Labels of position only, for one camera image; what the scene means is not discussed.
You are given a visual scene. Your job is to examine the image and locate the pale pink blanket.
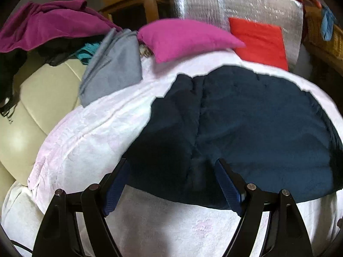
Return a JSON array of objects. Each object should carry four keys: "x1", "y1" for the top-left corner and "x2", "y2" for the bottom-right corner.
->
[{"x1": 0, "y1": 49, "x2": 343, "y2": 257}]

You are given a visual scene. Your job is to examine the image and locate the navy blue padded jacket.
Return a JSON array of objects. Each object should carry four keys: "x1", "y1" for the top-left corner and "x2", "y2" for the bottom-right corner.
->
[{"x1": 122, "y1": 66, "x2": 343, "y2": 210}]

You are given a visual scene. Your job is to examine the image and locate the cream leather sofa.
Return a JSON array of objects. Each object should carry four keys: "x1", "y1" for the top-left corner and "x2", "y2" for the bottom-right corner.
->
[{"x1": 0, "y1": 57, "x2": 94, "y2": 209}]

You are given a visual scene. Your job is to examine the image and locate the light blue cloth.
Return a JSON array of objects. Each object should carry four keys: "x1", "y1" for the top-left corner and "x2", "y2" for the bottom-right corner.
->
[{"x1": 321, "y1": 7, "x2": 337, "y2": 41}]

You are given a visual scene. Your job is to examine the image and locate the red pillow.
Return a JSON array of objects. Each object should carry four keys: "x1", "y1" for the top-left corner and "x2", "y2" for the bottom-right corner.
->
[{"x1": 229, "y1": 17, "x2": 289, "y2": 71}]

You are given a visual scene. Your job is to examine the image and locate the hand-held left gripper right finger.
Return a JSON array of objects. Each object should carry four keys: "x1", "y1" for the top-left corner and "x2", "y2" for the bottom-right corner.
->
[{"x1": 215, "y1": 158, "x2": 314, "y2": 257}]

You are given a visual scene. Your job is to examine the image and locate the purple garment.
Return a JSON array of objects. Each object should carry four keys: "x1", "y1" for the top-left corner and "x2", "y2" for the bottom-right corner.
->
[{"x1": 0, "y1": 0, "x2": 124, "y2": 52}]

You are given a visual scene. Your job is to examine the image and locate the grey garment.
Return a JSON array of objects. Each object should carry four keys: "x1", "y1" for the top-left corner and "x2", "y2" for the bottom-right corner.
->
[{"x1": 79, "y1": 29, "x2": 142, "y2": 107}]

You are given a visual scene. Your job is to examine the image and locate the black garment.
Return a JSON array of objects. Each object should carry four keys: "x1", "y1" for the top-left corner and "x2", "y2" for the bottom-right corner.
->
[{"x1": 0, "y1": 36, "x2": 105, "y2": 124}]

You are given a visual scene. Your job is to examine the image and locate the magenta pillow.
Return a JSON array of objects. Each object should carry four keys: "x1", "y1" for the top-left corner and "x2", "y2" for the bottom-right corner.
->
[{"x1": 137, "y1": 19, "x2": 246, "y2": 64}]

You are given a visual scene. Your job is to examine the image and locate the teal garment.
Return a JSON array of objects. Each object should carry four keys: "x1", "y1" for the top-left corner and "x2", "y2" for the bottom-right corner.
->
[{"x1": 75, "y1": 43, "x2": 104, "y2": 65}]

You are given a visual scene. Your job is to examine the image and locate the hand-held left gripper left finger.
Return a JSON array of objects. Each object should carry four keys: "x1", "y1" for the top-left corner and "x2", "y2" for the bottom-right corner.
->
[{"x1": 32, "y1": 158, "x2": 132, "y2": 257}]

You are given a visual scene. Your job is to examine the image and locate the wooden stool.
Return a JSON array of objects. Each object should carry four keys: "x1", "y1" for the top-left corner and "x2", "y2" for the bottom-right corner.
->
[{"x1": 98, "y1": 0, "x2": 172, "y2": 30}]

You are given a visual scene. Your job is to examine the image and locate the silver foil insulation mat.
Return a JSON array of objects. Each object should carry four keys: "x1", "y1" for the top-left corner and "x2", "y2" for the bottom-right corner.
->
[{"x1": 166, "y1": 0, "x2": 306, "y2": 71}]

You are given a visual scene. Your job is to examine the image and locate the wicker basket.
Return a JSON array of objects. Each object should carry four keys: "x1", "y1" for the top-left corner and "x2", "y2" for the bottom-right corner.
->
[{"x1": 303, "y1": 3, "x2": 343, "y2": 70}]

